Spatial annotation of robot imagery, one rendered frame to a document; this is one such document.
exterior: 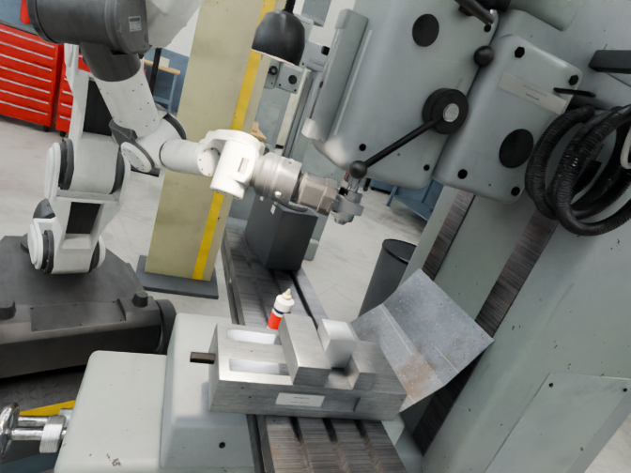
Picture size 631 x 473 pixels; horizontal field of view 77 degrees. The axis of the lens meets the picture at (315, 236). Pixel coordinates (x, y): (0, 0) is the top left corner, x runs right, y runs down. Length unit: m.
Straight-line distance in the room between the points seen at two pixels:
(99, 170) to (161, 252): 1.52
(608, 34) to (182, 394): 0.99
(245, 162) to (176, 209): 1.85
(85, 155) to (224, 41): 1.36
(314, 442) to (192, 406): 0.24
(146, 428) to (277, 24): 0.78
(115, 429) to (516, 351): 0.81
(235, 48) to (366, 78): 1.80
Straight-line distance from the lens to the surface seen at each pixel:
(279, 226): 1.13
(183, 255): 2.72
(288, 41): 0.60
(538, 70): 0.80
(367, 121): 0.66
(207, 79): 2.43
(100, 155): 1.25
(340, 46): 0.72
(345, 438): 0.76
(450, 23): 0.71
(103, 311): 1.43
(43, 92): 5.53
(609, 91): 0.94
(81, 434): 0.94
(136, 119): 0.92
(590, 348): 1.05
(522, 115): 0.80
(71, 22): 0.82
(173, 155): 0.91
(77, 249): 1.44
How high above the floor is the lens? 1.42
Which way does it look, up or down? 19 degrees down
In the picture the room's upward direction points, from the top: 20 degrees clockwise
